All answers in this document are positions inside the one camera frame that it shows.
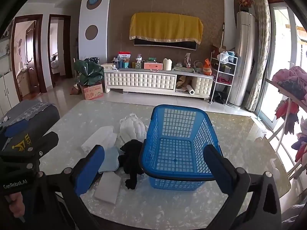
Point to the artificial flowers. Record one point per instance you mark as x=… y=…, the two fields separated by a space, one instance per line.
x=245 y=2

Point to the brown door frame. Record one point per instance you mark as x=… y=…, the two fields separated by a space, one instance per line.
x=68 y=45

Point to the green plastic bag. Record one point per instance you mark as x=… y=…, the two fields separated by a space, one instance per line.
x=88 y=73

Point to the orange bag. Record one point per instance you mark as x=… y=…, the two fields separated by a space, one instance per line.
x=207 y=68

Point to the paper towel roll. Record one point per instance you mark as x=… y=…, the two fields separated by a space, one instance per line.
x=193 y=89

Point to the blue plastic basket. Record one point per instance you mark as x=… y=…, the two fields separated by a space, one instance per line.
x=177 y=107

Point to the standing air conditioner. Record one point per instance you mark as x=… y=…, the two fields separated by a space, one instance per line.
x=242 y=57

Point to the round brown wall plaque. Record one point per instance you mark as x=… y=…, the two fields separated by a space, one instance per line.
x=91 y=32

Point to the white plastic bag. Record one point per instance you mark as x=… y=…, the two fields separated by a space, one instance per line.
x=224 y=57

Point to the yellow cloth cover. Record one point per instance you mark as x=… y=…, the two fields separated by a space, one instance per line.
x=165 y=26

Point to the black plush toy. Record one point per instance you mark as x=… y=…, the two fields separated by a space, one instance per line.
x=130 y=155

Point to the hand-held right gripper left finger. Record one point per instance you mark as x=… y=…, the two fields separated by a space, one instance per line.
x=90 y=170

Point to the red garment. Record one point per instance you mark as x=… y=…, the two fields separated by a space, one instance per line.
x=285 y=115

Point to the clothes drying rack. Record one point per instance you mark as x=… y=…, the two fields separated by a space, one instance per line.
x=286 y=93

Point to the blue wall clock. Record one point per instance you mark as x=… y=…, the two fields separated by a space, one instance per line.
x=94 y=2

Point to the pink drawer box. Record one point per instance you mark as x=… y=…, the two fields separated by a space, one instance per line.
x=153 y=66

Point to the cardboard box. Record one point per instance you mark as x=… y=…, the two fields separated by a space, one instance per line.
x=92 y=92

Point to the white towel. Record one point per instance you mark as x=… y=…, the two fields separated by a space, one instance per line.
x=108 y=188

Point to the white metal shelf rack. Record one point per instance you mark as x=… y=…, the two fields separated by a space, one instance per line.
x=224 y=73

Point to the patterned curtain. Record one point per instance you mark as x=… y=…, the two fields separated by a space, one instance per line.
x=260 y=40

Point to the brown wooden door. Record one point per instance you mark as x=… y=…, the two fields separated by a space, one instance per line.
x=30 y=48

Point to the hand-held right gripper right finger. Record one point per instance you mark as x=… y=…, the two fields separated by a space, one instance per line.
x=217 y=170

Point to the person's left hand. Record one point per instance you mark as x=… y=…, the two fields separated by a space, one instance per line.
x=15 y=203

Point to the red and white box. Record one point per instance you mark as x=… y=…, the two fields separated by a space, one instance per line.
x=124 y=57

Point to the light blue cloth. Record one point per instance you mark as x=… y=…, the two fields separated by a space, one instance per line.
x=109 y=159

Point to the white cloth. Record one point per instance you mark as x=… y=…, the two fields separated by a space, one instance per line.
x=100 y=140
x=133 y=129

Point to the pink jacket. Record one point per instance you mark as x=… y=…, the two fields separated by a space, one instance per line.
x=292 y=74

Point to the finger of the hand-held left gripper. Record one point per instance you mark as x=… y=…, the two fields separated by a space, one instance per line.
x=15 y=127
x=48 y=141

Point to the black television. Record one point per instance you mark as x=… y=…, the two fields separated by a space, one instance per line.
x=168 y=45

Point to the white tufted television cabinet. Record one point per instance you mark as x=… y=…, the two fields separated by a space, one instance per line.
x=139 y=80

